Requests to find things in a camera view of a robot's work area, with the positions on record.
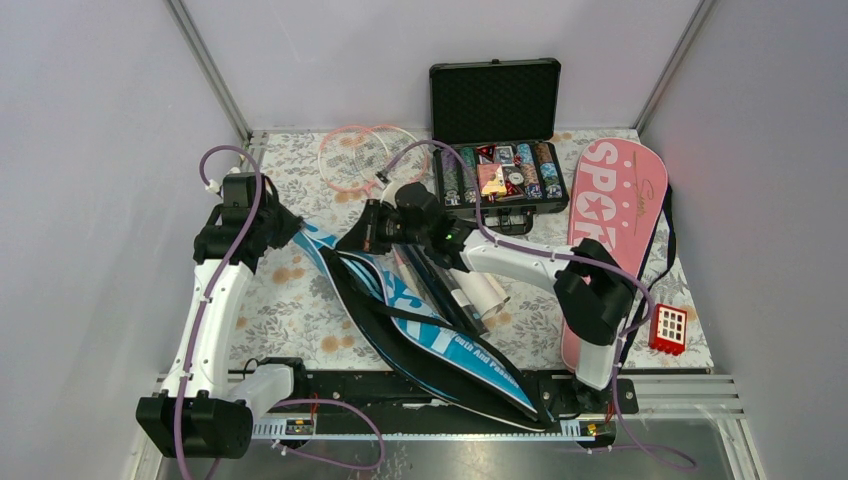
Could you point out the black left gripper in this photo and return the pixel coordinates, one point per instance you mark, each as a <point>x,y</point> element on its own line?
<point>292,223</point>

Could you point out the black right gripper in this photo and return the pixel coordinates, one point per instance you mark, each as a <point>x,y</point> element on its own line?
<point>366,234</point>

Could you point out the black shuttlecock tube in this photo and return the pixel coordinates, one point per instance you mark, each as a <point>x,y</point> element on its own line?
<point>450,299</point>

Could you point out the white cardboard tube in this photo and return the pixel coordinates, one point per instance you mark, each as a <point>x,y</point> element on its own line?
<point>485,293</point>

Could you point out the blue racket cover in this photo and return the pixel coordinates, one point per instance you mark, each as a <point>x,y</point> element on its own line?
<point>456,367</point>

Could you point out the pink racket cover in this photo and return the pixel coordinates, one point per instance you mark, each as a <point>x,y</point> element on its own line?
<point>616,199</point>

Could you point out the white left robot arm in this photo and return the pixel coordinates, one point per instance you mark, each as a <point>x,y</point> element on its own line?
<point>198,412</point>

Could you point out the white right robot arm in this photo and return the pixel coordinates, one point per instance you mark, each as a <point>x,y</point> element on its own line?
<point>594,294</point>

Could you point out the black poker chip case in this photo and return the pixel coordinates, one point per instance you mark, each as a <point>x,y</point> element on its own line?
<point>499,117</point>

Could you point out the red grid block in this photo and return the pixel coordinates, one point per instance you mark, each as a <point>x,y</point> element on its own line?
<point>668,330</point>

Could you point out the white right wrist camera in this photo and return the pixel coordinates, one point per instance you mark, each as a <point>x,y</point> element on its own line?
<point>389,188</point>

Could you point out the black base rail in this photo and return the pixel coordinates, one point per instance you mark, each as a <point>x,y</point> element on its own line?
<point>395,405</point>

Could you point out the aluminium slotted rail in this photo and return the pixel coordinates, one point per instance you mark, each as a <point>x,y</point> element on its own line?
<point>292,428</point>

